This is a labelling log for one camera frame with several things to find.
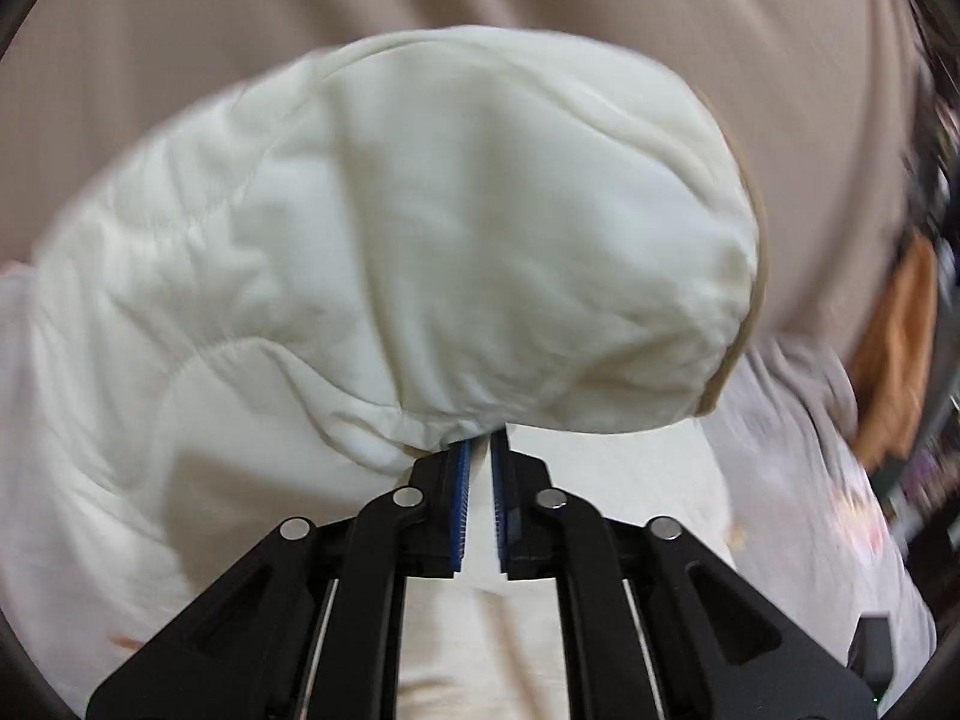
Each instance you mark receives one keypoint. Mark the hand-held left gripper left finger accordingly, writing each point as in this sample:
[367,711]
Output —
[461,510]

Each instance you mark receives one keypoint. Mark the orange brown cloth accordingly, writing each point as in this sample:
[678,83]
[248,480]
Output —
[896,360]

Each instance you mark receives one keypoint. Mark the beige backdrop cloth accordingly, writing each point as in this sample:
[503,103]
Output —
[675,30]

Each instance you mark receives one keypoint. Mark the white quilted jacket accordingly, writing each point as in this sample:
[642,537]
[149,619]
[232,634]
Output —
[450,225]

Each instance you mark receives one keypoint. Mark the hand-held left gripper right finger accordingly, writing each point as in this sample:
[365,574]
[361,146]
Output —
[500,510]

